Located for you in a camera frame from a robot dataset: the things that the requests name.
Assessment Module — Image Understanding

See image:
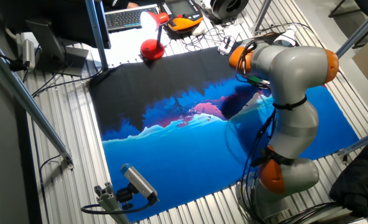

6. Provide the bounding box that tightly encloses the forearm in black sleeve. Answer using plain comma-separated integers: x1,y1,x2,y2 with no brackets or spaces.
103,0,131,10

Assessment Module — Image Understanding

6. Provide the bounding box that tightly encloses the red desk lamp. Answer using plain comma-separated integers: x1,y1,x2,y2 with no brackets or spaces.
139,11,170,61

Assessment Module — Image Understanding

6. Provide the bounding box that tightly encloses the black computer keyboard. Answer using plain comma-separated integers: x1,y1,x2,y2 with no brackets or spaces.
104,3,160,32

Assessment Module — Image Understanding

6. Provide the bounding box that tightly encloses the orange grey teach pendant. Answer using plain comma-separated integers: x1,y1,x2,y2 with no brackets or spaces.
160,0,205,34

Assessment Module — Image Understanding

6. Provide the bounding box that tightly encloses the black computer monitor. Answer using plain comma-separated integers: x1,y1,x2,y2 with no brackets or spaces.
0,0,112,50

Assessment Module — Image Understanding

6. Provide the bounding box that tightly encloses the grey monitor stand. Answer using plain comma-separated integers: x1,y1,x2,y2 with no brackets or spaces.
25,19,90,77

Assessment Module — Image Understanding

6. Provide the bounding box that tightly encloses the small white adapter box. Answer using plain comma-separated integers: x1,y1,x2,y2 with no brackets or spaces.
218,35,236,56

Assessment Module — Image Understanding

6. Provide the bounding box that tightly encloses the blue landscape print mat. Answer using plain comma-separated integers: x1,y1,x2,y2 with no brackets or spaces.
88,46,360,222

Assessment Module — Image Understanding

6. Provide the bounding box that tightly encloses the black office chair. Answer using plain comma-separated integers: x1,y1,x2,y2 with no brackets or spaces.
328,0,368,19

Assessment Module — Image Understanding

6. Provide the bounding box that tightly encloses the black cloth bundle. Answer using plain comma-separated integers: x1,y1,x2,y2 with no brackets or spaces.
328,116,368,218

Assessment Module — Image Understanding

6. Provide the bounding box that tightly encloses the upright aluminium frame post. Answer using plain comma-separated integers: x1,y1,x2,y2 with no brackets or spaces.
251,0,274,35
84,0,109,72

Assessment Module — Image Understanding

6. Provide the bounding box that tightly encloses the black cable tangle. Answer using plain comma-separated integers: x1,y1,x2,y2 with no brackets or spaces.
180,26,231,54

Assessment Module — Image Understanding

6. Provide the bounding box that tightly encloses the black monitor cable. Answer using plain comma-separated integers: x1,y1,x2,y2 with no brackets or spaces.
31,67,104,98

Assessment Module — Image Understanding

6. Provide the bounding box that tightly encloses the small silver clamped camera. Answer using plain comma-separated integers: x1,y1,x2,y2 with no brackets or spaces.
21,39,36,71

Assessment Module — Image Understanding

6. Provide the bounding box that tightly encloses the long slanted aluminium frame beam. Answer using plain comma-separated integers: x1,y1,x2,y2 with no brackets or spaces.
0,42,75,170

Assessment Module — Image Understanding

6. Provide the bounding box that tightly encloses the silver camera with blue end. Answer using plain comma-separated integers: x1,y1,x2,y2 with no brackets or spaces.
120,163,160,203

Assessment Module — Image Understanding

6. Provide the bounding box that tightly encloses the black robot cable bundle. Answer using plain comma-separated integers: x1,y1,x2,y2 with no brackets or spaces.
233,40,309,224

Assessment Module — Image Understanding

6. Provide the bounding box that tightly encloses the black camera ball mount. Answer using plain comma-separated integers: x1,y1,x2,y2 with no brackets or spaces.
115,183,138,210

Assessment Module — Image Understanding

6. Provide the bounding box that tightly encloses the short aluminium extrusion mount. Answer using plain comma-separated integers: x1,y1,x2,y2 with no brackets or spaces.
93,182,131,224

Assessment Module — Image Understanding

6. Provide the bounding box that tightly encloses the black camera cable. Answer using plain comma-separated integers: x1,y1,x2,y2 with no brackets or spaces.
80,198,155,215

